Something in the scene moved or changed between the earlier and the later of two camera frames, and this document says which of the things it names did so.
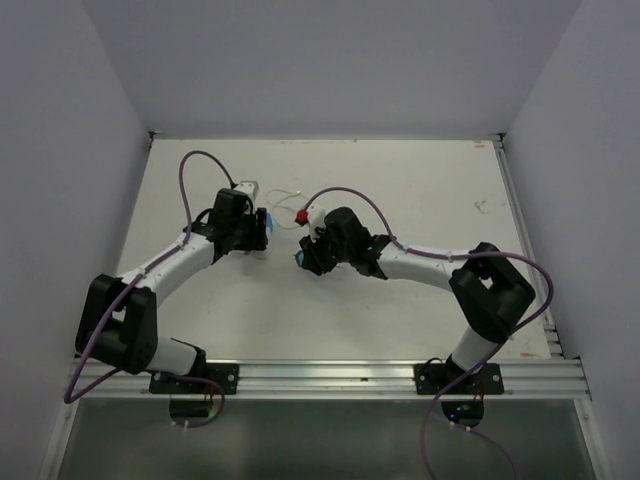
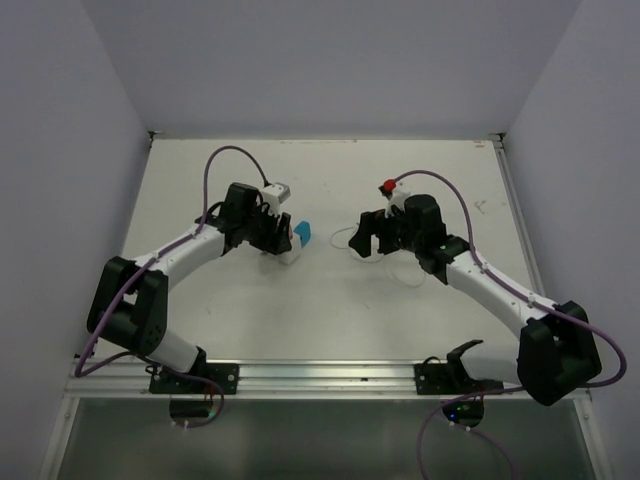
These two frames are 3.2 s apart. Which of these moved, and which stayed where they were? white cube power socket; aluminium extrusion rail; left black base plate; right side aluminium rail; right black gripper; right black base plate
Moved: white cube power socket; right black gripper
Stayed: left black base plate; right black base plate; aluminium extrusion rail; right side aluminium rail
